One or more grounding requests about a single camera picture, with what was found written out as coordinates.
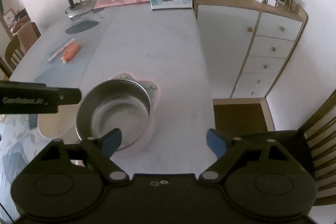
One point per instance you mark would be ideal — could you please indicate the orange tube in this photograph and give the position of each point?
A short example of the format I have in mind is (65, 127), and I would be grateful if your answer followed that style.
(70, 52)

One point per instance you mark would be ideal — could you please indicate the patterned table runner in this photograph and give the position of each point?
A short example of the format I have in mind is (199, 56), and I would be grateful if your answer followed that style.
(59, 58)

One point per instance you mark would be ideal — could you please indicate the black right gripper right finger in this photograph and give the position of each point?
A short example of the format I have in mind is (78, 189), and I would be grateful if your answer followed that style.
(227, 150)

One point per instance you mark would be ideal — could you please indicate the pink white pen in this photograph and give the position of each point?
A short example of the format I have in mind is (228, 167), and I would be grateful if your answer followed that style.
(60, 50)

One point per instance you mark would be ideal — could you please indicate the pink steel-lined handled bowl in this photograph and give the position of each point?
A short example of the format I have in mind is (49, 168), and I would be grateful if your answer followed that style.
(121, 102)

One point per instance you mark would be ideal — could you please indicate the white drawer cabinet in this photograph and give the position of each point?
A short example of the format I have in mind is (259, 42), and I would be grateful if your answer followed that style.
(247, 45)

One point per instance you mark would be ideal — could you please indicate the wooden chair with pink cloth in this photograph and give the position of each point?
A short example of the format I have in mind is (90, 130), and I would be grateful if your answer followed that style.
(22, 41)

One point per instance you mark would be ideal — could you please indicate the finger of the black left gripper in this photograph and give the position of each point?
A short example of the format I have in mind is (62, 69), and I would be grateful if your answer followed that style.
(62, 96)

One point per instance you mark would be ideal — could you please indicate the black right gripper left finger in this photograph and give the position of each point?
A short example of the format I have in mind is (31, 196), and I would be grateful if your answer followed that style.
(100, 151)

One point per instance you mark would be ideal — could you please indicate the wooden slatted chair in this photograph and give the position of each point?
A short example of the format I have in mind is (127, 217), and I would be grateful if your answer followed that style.
(313, 145)

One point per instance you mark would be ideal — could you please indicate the cream ceramic bowl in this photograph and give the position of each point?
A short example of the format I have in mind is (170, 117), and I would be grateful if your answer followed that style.
(59, 124)

